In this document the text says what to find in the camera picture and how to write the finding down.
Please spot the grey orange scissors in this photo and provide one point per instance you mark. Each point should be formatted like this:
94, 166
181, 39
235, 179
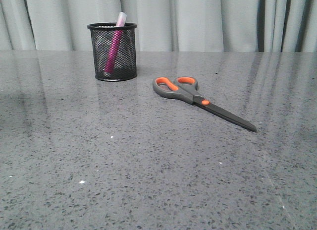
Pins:
186, 89

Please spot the pale grey curtain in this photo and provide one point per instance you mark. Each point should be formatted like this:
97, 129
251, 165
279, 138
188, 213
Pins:
164, 25

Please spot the black mesh pen holder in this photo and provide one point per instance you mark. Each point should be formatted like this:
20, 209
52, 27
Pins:
125, 67

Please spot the pink highlighter pen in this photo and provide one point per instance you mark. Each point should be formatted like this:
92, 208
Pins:
109, 66

